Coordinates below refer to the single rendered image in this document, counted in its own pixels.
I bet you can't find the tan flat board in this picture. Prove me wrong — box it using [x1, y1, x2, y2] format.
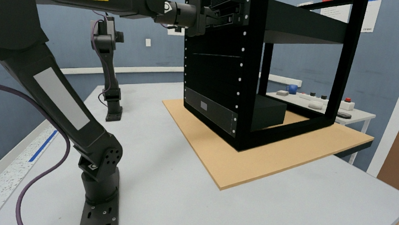
[162, 99, 374, 191]

